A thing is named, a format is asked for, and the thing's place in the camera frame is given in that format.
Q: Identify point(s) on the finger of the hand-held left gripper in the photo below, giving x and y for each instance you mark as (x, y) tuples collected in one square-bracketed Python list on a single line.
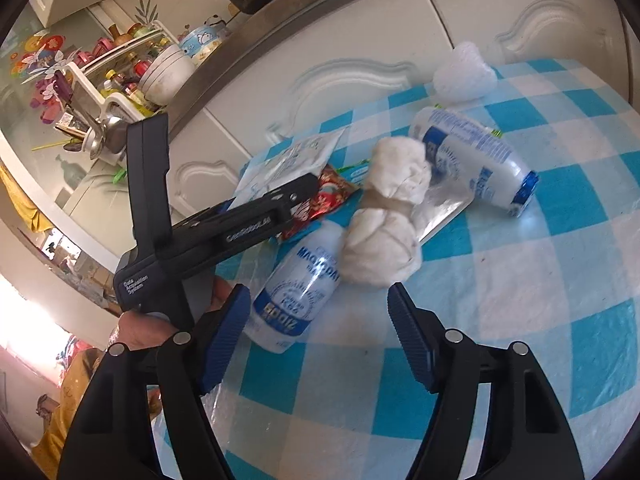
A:
[(295, 187), (240, 235)]

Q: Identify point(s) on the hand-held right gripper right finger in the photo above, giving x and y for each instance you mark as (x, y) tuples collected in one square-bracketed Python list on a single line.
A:
[(412, 345)]

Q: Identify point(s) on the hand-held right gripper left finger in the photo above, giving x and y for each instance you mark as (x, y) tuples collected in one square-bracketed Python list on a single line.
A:
[(225, 340)]

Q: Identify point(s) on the wet wipes packet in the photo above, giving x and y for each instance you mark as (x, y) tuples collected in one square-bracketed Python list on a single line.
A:
[(295, 160)]

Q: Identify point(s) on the red snack wrapper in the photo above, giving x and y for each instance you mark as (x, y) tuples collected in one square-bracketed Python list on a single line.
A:
[(330, 195)]

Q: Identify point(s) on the white plastic bottle blue label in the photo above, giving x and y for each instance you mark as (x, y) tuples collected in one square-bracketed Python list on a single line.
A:
[(295, 300), (470, 155)]

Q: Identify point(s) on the white cloth roll with tape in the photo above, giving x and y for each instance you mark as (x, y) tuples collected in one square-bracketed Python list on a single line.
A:
[(380, 255)]

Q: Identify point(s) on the white plastic bag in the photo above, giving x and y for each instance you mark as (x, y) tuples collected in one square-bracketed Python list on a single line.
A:
[(462, 75)]

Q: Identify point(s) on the person's left hand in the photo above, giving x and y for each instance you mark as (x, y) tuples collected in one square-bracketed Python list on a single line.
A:
[(140, 330)]

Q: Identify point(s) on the green plastic clip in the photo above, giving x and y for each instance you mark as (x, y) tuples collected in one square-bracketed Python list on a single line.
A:
[(117, 176)]

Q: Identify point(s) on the green snack wrapper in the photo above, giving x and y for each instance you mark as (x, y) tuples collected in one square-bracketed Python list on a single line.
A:
[(352, 164)]

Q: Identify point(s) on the white cabinet door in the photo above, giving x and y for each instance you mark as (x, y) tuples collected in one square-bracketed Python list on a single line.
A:
[(525, 0), (207, 160), (325, 50)]

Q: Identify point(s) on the steel kitchen bowl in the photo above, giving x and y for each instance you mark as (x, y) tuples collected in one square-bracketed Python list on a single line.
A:
[(102, 127)]

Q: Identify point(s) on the white dish rack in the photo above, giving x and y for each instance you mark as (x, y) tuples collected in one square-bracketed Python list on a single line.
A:
[(112, 105)]

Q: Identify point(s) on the row of condiment bottles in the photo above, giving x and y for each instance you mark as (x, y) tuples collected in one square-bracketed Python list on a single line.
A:
[(120, 85)]

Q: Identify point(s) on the yellow straw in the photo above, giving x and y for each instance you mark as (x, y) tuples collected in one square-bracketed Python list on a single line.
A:
[(47, 146)]

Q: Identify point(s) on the cluttered shelf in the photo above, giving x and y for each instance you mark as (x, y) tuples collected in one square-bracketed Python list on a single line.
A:
[(75, 265)]

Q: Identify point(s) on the white ceramic bowl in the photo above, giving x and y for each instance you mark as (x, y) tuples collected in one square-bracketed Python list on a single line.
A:
[(165, 75)]

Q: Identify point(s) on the yellow cloth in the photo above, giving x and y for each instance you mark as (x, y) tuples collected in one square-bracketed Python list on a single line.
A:
[(17, 200)]

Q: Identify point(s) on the blue checked tablecloth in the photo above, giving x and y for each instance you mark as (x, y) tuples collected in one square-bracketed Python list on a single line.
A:
[(525, 270)]

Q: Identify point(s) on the clear plastic bag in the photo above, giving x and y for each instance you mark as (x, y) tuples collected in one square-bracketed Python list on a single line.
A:
[(442, 205)]

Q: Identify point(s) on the cartoon printed bowl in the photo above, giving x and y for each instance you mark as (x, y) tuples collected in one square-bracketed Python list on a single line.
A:
[(200, 42)]

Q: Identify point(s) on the colourful flower wall sticker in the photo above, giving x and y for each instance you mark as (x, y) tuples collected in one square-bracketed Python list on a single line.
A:
[(45, 60)]

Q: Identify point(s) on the leaf wall sticker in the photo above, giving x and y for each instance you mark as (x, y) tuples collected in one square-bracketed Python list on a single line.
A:
[(145, 10)]

